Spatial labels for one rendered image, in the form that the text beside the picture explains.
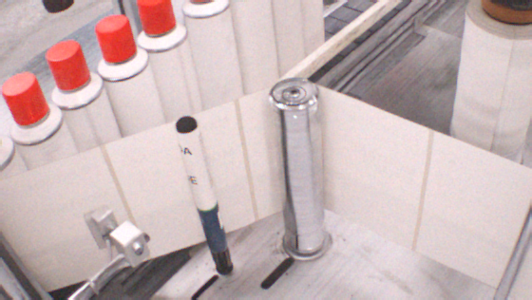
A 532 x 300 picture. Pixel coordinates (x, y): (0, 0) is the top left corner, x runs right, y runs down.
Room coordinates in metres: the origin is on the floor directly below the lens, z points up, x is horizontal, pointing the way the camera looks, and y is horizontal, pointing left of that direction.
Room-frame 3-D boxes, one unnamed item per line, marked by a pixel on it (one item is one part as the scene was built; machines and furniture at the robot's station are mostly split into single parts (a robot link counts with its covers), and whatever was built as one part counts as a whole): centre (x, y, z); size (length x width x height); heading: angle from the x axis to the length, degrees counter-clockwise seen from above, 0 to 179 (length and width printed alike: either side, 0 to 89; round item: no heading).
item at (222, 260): (0.32, 0.06, 0.97); 0.02 x 0.02 x 0.19
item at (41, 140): (0.38, 0.20, 0.98); 0.05 x 0.05 x 0.20
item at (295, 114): (0.34, -0.02, 0.97); 0.05 x 0.05 x 0.19
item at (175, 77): (0.49, 0.09, 0.98); 0.05 x 0.05 x 0.20
